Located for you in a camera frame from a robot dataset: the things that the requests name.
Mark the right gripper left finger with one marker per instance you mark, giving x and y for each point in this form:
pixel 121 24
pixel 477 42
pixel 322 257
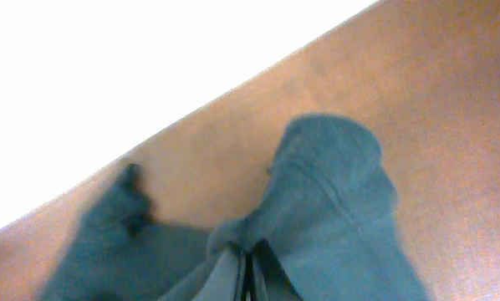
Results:
pixel 218 278

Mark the dark teal t-shirt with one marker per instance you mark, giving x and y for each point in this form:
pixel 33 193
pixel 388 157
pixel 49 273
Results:
pixel 327 214

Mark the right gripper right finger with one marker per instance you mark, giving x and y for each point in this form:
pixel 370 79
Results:
pixel 267 279

